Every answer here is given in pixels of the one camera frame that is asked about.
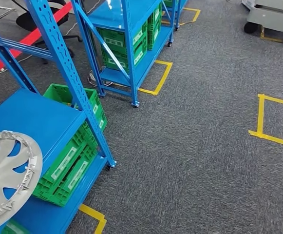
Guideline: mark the chrome barrier stanchion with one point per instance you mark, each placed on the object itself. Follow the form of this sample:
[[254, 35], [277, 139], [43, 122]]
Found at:
[[92, 79]]

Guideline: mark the black office chair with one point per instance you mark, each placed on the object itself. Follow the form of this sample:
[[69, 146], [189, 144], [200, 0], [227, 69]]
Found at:
[[25, 21]]

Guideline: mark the silver wheel hubcap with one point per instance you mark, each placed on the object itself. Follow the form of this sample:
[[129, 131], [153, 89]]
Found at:
[[2, 174]]

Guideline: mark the red barrier belt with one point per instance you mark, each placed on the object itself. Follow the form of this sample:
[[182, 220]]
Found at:
[[29, 37]]

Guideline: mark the blue metal shelf rack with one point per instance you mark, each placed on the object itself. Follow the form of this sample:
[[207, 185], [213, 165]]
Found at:
[[34, 119], [131, 48], [177, 13]]

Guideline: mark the grey wheeled mobile cart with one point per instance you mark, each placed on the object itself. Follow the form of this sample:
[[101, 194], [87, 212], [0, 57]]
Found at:
[[270, 17]]

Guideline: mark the yellow floor tape mark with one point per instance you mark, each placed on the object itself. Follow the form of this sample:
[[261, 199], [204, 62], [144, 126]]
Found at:
[[161, 79], [96, 217]]

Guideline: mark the green plastic crate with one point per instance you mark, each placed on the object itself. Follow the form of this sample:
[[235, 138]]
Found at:
[[114, 61], [13, 228], [58, 92], [68, 184], [155, 14], [66, 158], [102, 122], [155, 35], [169, 2], [112, 37]]

